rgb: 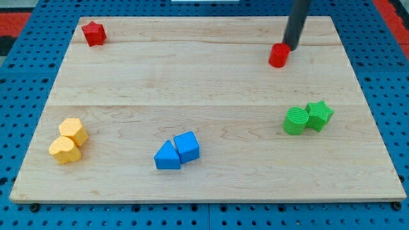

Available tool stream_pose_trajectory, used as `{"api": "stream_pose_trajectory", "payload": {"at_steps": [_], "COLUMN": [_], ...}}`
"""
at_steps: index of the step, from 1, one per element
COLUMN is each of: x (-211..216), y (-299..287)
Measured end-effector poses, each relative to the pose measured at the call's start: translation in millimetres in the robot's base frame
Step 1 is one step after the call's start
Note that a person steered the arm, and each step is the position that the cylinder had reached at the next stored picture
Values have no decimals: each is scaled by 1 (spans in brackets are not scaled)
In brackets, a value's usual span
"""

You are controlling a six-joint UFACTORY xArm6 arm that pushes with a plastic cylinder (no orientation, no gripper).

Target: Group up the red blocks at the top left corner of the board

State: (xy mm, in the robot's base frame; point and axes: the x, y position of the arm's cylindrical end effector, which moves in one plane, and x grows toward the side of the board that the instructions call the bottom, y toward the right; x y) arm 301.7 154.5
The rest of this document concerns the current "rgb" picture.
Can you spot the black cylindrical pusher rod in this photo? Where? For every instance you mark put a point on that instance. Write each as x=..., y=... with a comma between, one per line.
x=295, y=24

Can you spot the red cylinder block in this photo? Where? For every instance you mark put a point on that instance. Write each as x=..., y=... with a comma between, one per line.
x=279, y=55

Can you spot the wooden board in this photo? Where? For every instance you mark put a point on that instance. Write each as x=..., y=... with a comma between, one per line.
x=159, y=77

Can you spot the green star block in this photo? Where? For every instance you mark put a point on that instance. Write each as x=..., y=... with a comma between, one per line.
x=319, y=115

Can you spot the green cylinder block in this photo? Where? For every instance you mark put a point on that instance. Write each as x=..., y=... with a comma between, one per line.
x=295, y=121

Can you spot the blue cube block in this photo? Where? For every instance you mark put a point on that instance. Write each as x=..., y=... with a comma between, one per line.
x=187, y=147

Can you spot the blue triangle block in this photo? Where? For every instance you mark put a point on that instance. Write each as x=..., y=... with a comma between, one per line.
x=167, y=157

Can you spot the red star block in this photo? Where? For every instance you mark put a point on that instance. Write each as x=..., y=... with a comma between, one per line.
x=94, y=33

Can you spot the yellow hexagon block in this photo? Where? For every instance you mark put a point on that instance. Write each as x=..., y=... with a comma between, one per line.
x=75, y=130

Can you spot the yellow heart block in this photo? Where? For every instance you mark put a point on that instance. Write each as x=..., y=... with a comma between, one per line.
x=64, y=150

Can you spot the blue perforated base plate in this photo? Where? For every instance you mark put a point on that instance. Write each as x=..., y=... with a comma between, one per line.
x=33, y=62

